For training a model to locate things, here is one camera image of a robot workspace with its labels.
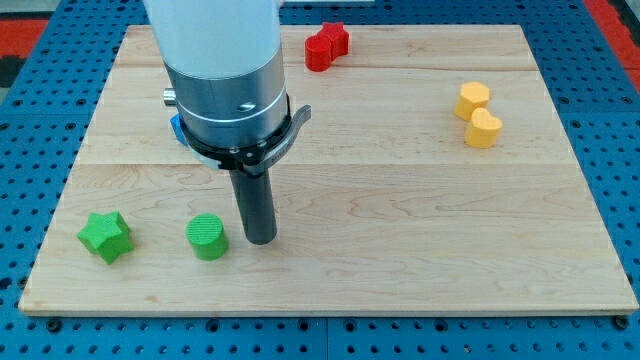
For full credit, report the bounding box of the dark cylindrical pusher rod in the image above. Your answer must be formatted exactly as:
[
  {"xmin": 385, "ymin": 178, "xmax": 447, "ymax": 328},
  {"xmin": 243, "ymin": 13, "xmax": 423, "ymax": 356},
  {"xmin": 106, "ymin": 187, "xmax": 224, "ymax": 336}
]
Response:
[{"xmin": 230, "ymin": 170, "xmax": 277, "ymax": 245}]

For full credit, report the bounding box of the black tool clamp ring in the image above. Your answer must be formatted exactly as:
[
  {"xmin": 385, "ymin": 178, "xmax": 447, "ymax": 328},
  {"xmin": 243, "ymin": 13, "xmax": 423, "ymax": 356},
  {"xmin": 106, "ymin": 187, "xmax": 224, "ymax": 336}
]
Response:
[{"xmin": 178, "ymin": 95, "xmax": 312, "ymax": 176}]

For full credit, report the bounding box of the green cylinder block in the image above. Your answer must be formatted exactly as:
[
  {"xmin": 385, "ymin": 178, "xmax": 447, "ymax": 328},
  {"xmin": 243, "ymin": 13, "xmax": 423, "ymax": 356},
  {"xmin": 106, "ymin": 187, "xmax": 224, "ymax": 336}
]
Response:
[{"xmin": 185, "ymin": 213, "xmax": 229, "ymax": 261}]

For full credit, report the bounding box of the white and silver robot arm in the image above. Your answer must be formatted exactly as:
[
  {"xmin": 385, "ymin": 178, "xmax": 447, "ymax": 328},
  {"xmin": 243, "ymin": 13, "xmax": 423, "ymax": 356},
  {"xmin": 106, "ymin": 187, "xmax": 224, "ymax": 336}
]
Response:
[{"xmin": 144, "ymin": 0, "xmax": 311, "ymax": 245}]

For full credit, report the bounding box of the green star block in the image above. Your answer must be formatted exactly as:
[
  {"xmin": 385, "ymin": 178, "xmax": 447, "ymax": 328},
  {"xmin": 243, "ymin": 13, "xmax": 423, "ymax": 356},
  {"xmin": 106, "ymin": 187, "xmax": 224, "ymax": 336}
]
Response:
[{"xmin": 77, "ymin": 211, "xmax": 134, "ymax": 265}]

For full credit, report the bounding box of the red star block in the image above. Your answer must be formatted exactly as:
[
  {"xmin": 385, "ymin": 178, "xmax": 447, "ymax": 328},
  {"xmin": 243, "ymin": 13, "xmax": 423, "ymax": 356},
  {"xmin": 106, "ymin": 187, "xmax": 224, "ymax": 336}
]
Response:
[{"xmin": 318, "ymin": 22, "xmax": 350, "ymax": 60}]

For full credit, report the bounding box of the blue block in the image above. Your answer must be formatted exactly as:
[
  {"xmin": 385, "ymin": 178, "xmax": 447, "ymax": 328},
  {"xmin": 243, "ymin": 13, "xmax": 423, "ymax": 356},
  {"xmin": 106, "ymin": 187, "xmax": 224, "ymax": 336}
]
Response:
[{"xmin": 170, "ymin": 114, "xmax": 189, "ymax": 147}]

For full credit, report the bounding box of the red cylinder block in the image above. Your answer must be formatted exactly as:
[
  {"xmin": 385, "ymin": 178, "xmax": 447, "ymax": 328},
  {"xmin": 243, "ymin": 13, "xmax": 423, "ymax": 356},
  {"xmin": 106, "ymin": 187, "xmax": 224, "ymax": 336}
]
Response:
[{"xmin": 305, "ymin": 35, "xmax": 332, "ymax": 72}]

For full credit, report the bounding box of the wooden board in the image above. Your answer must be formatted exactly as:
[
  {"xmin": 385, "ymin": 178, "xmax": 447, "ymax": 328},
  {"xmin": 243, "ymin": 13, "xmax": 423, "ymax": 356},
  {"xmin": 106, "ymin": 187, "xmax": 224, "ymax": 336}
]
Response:
[{"xmin": 19, "ymin": 25, "xmax": 638, "ymax": 317}]

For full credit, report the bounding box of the yellow hexagon block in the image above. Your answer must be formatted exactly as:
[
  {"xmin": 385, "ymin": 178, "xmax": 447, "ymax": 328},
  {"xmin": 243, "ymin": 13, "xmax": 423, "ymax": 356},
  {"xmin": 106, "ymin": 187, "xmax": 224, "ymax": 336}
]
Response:
[{"xmin": 454, "ymin": 82, "xmax": 491, "ymax": 121}]

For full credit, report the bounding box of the yellow heart block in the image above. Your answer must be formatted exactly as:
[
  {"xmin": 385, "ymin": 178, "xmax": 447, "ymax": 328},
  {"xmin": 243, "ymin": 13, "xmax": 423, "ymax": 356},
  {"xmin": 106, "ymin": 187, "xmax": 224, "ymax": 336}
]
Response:
[{"xmin": 464, "ymin": 108, "xmax": 503, "ymax": 149}]

